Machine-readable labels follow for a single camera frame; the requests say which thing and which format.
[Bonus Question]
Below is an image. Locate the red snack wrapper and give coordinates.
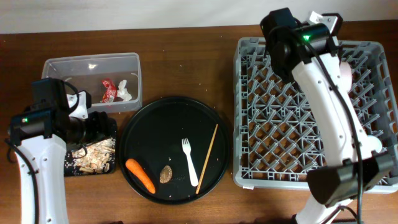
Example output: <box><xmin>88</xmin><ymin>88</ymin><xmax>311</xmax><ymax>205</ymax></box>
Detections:
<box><xmin>101</xmin><ymin>78</ymin><xmax>117</xmax><ymax>103</ymax></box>

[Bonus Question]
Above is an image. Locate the orange carrot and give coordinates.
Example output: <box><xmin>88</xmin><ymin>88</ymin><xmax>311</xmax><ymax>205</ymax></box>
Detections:
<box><xmin>125</xmin><ymin>159</ymin><xmax>155</xmax><ymax>194</ymax></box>

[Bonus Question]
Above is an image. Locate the white plastic fork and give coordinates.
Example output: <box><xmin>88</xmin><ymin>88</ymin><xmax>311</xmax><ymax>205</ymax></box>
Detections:
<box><xmin>182</xmin><ymin>138</ymin><xmax>198</xmax><ymax>187</ymax></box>

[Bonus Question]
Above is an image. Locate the wooden chopstick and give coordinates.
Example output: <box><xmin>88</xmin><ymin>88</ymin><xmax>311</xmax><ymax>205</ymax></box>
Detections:
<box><xmin>195</xmin><ymin>124</ymin><xmax>219</xmax><ymax>195</ymax></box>

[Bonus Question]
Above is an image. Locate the pink bowl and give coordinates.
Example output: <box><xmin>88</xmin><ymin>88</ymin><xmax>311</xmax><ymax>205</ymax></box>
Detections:
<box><xmin>340</xmin><ymin>62</ymin><xmax>353</xmax><ymax>93</ymax></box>

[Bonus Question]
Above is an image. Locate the white paper cup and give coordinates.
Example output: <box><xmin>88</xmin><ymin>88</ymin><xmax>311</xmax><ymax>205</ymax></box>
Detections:
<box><xmin>367</xmin><ymin>135</ymin><xmax>382</xmax><ymax>153</ymax></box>

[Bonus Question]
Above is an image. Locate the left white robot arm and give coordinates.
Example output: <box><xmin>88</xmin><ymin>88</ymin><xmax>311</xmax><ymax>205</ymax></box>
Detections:
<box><xmin>5</xmin><ymin>78</ymin><xmax>116</xmax><ymax>223</ymax></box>

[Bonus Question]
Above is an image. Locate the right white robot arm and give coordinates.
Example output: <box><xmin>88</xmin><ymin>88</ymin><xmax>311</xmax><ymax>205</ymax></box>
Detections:
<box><xmin>260</xmin><ymin>8</ymin><xmax>395</xmax><ymax>223</ymax></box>

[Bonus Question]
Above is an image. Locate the grey dishwasher rack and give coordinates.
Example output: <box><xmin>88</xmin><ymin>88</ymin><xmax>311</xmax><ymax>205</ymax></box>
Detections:
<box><xmin>233</xmin><ymin>37</ymin><xmax>397</xmax><ymax>190</ymax></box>

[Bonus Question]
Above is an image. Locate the black rectangular tray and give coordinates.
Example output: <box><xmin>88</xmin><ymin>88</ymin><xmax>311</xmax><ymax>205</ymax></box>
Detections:
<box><xmin>63</xmin><ymin>117</ymin><xmax>118</xmax><ymax>177</ymax></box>

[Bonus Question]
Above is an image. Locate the rice and shell pile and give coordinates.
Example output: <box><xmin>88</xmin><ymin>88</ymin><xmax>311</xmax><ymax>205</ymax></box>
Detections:
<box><xmin>72</xmin><ymin>138</ymin><xmax>116</xmax><ymax>175</ymax></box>

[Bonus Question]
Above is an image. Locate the crumpled white tissue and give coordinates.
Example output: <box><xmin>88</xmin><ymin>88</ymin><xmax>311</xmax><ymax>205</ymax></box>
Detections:
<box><xmin>116</xmin><ymin>80</ymin><xmax>132</xmax><ymax>101</ymax></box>

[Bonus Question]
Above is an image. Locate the clear plastic bin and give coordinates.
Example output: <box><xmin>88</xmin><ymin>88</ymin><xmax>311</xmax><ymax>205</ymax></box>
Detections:
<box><xmin>42</xmin><ymin>53</ymin><xmax>142</xmax><ymax>113</ymax></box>

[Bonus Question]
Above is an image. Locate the round black tray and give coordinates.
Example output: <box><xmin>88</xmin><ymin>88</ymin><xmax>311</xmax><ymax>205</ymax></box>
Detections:
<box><xmin>116</xmin><ymin>96</ymin><xmax>231</xmax><ymax>205</ymax></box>

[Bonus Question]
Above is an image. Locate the brown walnut shell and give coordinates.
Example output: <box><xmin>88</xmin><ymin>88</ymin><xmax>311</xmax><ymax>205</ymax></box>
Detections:
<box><xmin>159</xmin><ymin>166</ymin><xmax>173</xmax><ymax>184</ymax></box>

